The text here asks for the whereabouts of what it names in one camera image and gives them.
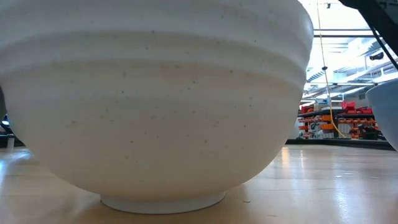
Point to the large white speckled ridged bowl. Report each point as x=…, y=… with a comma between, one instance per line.
x=149, y=109

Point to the small white smooth bowl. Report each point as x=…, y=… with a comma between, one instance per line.
x=385, y=109

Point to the shelf with red orange bins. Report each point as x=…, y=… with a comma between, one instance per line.
x=348, y=123

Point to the black aluminium table frame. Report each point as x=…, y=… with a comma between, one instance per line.
x=342, y=142

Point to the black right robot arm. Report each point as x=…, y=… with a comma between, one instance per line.
x=379, y=15

